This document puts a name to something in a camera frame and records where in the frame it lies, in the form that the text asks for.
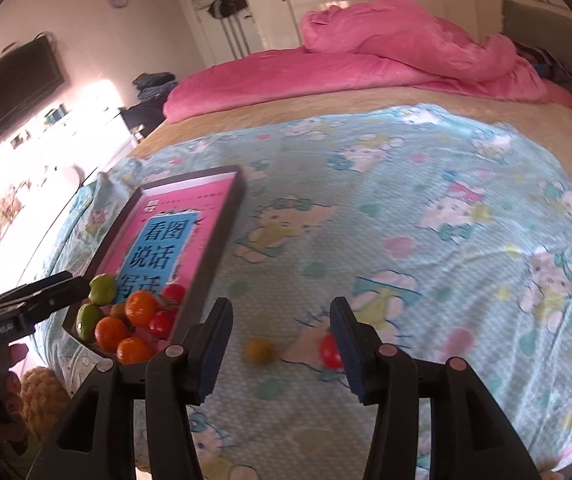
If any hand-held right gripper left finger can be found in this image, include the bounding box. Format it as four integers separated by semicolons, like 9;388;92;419
28;297;234;480

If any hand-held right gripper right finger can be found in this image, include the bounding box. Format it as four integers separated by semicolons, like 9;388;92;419
329;297;542;480

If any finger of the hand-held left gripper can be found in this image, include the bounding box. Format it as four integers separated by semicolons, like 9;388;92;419
0;271;89;313
13;287;90;323

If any red tomato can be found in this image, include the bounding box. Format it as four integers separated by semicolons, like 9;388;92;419
162;283;187;306
148;310;177;339
320;334;345;370

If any green apple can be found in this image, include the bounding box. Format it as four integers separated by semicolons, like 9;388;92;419
88;273;117;306
76;304;105;342

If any small orange tangerine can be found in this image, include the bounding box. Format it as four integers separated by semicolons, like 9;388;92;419
116;337;154;366

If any grey cardboard box tray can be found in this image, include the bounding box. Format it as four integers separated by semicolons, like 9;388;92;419
60;164;247;366

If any person's left hand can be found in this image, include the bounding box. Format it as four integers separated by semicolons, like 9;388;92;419
3;345;29;413

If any blue cat print sheet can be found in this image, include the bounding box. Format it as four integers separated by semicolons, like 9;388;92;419
30;102;572;480

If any pink book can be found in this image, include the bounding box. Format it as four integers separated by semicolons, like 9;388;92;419
93;175;239;321

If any white dresser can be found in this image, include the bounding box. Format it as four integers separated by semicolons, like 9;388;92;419
10;80;136;196

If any beige bed cover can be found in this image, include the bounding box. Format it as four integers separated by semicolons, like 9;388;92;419
100;85;572;176

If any pile of folded clothes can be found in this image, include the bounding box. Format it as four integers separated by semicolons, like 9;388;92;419
133;72;179;101

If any pink blanket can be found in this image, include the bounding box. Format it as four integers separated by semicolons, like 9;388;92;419
163;0;572;123

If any white door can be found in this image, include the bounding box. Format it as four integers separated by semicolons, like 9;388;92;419
173;0;267;68

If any dark striped pillow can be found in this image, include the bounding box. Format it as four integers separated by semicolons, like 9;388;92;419
513;42;572;86

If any grey headboard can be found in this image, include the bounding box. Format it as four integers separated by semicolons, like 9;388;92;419
498;0;572;126

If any black wall television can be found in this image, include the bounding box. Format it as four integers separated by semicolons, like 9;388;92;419
0;35;64;150

